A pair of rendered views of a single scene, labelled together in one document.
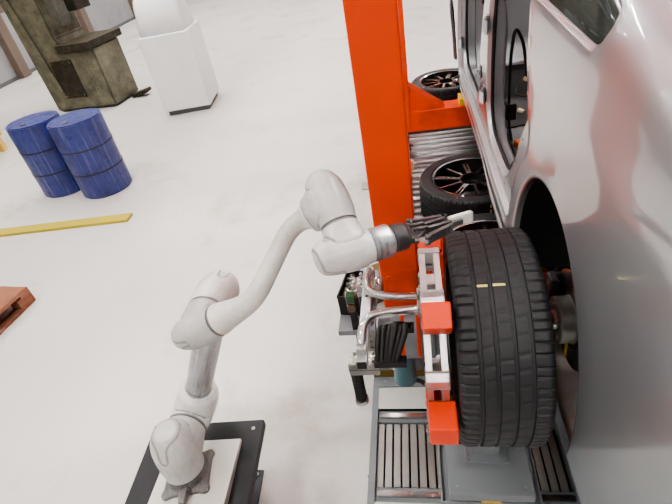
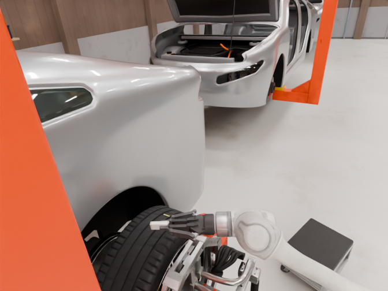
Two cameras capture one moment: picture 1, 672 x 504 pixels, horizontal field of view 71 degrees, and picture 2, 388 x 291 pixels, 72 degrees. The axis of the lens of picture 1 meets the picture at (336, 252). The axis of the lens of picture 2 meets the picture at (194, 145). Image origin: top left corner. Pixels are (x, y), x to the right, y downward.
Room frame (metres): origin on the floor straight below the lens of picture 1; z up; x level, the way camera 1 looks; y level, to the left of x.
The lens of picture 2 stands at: (1.70, -0.01, 2.00)
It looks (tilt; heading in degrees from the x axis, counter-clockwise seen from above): 29 degrees down; 197
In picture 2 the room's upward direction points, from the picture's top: 3 degrees counter-clockwise
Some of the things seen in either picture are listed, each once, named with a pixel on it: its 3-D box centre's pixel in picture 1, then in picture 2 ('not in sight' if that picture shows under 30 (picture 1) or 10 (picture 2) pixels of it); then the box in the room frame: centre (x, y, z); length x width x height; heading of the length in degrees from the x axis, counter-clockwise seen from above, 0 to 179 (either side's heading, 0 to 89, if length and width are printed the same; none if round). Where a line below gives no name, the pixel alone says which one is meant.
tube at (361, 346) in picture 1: (389, 319); (226, 262); (0.97, -0.11, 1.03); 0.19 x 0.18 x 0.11; 77
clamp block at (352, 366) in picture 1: (364, 363); (249, 272); (0.92, -0.02, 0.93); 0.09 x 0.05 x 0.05; 77
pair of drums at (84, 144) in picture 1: (70, 153); not in sight; (4.89, 2.50, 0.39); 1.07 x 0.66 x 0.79; 79
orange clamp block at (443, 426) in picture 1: (442, 422); (218, 243); (0.73, -0.19, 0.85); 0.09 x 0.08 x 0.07; 167
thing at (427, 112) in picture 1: (444, 102); not in sight; (3.42, -1.02, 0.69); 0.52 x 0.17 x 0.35; 77
